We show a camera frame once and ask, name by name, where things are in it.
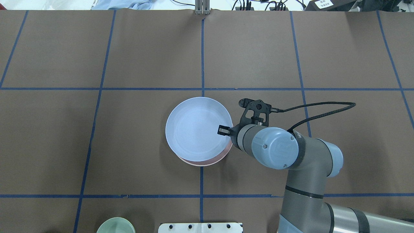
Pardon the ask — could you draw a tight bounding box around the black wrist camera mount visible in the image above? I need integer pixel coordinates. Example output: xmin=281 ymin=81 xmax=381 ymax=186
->
xmin=238 ymin=98 xmax=272 ymax=127

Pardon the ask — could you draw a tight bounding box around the light blue cloth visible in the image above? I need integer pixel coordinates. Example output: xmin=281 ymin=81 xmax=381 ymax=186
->
xmin=91 ymin=0 xmax=152 ymax=10

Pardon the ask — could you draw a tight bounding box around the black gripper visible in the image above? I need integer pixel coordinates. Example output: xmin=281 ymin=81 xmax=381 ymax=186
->
xmin=217 ymin=124 xmax=243 ymax=150

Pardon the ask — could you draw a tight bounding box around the green bowl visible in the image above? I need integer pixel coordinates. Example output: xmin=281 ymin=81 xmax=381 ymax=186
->
xmin=96 ymin=217 xmax=136 ymax=233

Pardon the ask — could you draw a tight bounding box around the aluminium frame post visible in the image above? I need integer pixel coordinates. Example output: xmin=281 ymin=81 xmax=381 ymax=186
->
xmin=195 ymin=0 xmax=211 ymax=15

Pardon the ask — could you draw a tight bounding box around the blue plate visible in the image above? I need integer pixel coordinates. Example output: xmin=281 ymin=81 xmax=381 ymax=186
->
xmin=165 ymin=97 xmax=233 ymax=161

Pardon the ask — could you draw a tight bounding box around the pink plate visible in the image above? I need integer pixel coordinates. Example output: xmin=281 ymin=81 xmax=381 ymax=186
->
xmin=177 ymin=141 xmax=233 ymax=167

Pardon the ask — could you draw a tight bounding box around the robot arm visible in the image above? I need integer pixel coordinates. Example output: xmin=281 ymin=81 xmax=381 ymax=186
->
xmin=217 ymin=124 xmax=414 ymax=233

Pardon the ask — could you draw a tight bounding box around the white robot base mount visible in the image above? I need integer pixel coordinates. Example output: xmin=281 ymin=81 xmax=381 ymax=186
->
xmin=158 ymin=222 xmax=244 ymax=233

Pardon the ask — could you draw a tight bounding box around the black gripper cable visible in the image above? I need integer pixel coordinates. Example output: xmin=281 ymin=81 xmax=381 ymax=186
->
xmin=271 ymin=102 xmax=356 ymax=134

